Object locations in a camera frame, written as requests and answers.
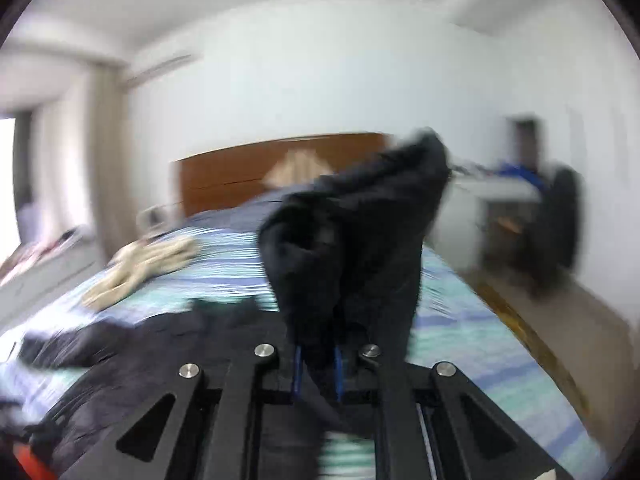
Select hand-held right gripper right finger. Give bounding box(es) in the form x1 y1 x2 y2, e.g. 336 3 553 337
332 342 576 480

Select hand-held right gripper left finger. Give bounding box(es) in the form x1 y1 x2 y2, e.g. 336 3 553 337
60 342 305 480

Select black jacket with green zipper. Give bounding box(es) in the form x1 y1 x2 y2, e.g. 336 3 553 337
0 127 452 480

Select striped bed sheet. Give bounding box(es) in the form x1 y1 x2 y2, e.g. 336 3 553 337
0 205 616 480

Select blue plaid pillow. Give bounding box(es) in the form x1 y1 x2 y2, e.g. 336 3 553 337
187 194 301 235

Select beige fleece garment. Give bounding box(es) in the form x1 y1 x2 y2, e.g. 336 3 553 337
80 237 198 311

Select wooden headboard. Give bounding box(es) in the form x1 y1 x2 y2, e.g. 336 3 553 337
172 132 401 218

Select white desk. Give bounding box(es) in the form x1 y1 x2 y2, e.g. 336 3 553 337
444 169 547 253

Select dark garment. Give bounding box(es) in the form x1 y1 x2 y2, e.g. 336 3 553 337
520 162 585 297

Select window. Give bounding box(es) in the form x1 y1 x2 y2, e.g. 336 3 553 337
0 115 32 261

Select blue cloth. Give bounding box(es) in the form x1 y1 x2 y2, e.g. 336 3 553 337
499 160 545 187

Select beige curtain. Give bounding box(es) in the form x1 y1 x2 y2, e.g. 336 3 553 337
87 67 132 261

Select white air conditioner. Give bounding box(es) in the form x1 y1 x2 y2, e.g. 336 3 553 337
122 52 197 87

